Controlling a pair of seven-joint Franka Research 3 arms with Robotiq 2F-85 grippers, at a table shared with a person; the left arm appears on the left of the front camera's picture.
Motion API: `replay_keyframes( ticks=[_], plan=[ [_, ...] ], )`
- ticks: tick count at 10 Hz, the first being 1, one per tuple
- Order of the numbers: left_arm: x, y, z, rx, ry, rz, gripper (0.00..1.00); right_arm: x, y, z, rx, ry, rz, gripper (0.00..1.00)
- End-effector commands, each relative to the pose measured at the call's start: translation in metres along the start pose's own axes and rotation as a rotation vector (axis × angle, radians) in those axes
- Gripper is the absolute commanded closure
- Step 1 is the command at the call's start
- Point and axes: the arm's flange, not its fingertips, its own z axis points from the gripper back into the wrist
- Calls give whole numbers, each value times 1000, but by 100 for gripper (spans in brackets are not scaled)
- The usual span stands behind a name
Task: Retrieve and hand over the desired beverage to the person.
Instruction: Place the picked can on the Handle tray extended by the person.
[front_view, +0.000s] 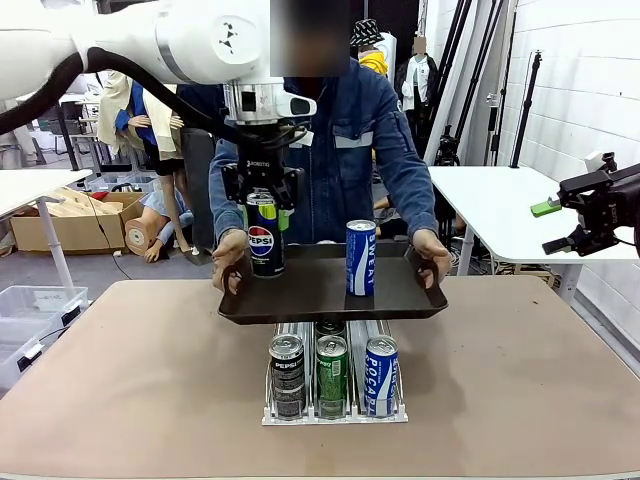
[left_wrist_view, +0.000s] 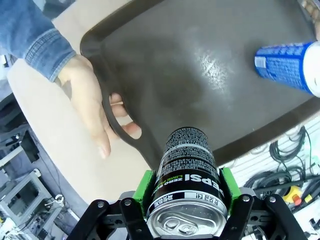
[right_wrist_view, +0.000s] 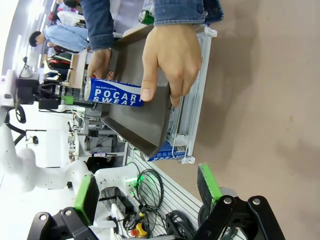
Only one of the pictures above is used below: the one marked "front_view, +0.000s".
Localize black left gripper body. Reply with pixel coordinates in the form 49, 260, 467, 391
238, 127, 287, 194

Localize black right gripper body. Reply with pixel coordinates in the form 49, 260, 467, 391
558, 167, 640, 256

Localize black Pepsi lime can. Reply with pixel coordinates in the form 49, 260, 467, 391
268, 333, 306, 420
246, 192, 286, 279

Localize dark brown serving tray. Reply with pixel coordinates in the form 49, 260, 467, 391
218, 242, 449, 326

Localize blue Pocari Sweat can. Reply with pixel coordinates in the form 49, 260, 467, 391
364, 335, 400, 418
345, 219, 377, 297

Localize person's right forearm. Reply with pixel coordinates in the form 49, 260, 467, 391
208, 139, 252, 242

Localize person's left forearm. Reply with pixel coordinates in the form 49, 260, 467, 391
374, 114, 440, 242

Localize person in denim jacket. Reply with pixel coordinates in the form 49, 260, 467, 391
177, 0, 439, 246

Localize person's tattooed right hand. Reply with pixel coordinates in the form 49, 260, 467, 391
211, 228, 251, 294

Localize person's left hand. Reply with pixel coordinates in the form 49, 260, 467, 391
412, 228, 452, 290

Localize mannequin with navy top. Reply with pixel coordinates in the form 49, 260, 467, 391
144, 84, 217, 254

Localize large white table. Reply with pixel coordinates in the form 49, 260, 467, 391
427, 164, 640, 306

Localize lying mannequin in denim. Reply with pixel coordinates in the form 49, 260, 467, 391
124, 189, 195, 264

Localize black upright stand pole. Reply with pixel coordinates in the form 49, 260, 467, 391
508, 49, 544, 169

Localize clear bins behind box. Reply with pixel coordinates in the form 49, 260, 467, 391
87, 172, 161, 196

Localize mannequin with black hat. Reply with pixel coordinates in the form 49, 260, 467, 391
97, 69, 151, 166

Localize white can dispenser rack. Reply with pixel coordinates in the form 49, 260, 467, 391
261, 319, 410, 427

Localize mannequin in yellow hoodie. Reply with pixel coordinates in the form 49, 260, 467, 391
349, 18, 397, 76

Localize brown cardboard box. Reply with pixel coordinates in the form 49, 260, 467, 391
9, 187, 146, 254

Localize leaning black stand poles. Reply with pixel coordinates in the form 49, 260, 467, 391
424, 0, 476, 166

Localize small white table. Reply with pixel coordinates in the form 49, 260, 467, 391
0, 168, 94, 301

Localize clear plastic storage bin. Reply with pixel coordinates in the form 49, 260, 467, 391
0, 317, 56, 391
0, 284, 90, 346

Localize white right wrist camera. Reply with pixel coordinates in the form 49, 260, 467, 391
584, 151, 619, 175

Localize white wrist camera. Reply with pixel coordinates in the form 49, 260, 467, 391
284, 92, 319, 120
584, 151, 619, 175

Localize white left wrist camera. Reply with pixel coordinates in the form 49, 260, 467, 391
284, 92, 319, 120

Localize black camera tripod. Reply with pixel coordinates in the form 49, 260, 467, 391
433, 124, 461, 167

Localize thin black floor cable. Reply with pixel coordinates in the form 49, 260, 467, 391
87, 194, 132, 280

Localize left arm black cable sleeve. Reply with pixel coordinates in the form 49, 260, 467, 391
0, 47, 244, 147

